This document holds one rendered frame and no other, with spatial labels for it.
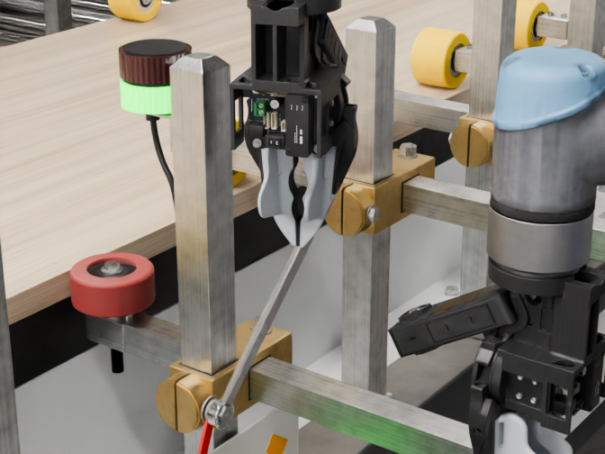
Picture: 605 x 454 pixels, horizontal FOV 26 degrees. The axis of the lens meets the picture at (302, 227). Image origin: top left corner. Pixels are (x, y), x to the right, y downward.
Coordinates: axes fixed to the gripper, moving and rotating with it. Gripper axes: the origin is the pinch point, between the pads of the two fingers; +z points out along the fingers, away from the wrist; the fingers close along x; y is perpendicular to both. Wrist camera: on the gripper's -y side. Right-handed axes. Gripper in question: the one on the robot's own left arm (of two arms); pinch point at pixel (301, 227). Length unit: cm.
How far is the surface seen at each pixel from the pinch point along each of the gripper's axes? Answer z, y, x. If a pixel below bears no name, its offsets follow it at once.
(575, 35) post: -1, -69, 16
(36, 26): 19, -135, -93
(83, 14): 18, -145, -87
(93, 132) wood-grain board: 10, -49, -41
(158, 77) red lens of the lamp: -12.0, 0.8, -11.7
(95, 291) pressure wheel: 10.7, -5.4, -21.3
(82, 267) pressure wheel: 10.0, -8.7, -24.1
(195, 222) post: -0.1, 1.5, -8.6
